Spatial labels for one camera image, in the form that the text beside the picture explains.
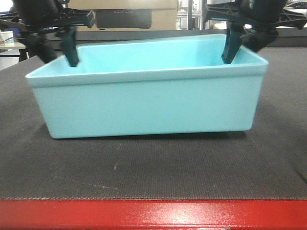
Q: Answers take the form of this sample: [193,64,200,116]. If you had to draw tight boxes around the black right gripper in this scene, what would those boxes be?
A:
[205,0,307,64]

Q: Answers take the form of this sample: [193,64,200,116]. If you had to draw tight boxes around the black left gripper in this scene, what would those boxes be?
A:
[0,0,94,67]

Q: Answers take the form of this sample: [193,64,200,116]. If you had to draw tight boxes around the light blue plastic bin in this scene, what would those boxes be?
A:
[26,34,268,138]

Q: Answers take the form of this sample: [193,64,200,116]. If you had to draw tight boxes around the dark grey conveyor belt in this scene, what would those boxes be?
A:
[0,29,307,200]

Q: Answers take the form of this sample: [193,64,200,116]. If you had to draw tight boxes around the white paper cup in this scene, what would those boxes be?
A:
[1,31,14,46]

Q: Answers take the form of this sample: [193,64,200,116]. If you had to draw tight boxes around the black device on box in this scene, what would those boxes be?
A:
[95,9,152,29]

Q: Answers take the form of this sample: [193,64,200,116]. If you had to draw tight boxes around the cardboard box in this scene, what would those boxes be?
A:
[68,0,177,31]

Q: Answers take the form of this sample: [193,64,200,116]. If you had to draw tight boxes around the red conveyor frame edge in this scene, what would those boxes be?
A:
[0,199,307,230]

